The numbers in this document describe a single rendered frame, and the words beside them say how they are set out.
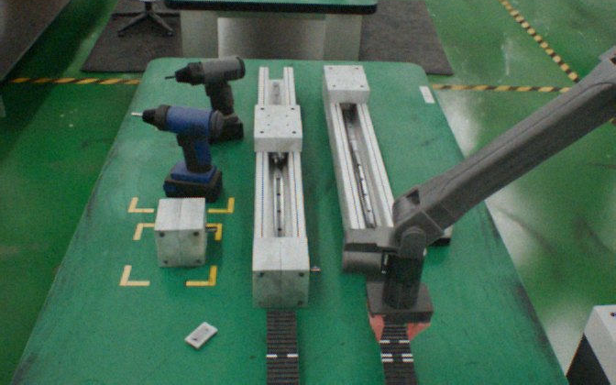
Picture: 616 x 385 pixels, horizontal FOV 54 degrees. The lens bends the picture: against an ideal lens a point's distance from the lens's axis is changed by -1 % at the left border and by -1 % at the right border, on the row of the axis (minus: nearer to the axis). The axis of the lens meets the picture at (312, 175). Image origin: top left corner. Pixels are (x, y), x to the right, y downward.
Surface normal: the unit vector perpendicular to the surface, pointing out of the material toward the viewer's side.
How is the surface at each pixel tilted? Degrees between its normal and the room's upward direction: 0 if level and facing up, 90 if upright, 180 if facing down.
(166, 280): 0
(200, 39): 90
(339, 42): 90
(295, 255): 0
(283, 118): 0
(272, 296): 90
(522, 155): 87
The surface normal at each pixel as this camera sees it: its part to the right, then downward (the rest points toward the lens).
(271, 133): 0.04, -0.83
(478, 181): -0.10, 0.50
